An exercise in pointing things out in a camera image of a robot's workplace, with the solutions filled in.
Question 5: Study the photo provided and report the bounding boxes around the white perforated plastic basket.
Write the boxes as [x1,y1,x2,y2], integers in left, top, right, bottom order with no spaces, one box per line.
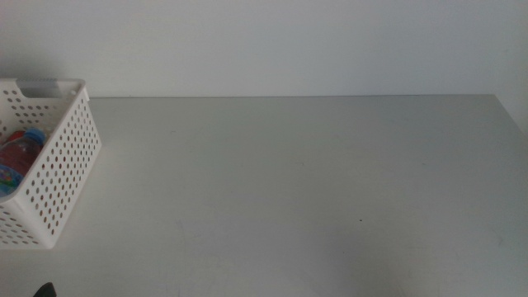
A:
[0,78,103,250]

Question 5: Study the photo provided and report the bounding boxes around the clear water bottle blue cap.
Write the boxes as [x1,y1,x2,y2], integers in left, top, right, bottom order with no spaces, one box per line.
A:
[0,127,47,197]

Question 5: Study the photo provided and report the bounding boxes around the red cola can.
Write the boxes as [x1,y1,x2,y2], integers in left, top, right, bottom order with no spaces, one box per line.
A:
[2,130,26,144]

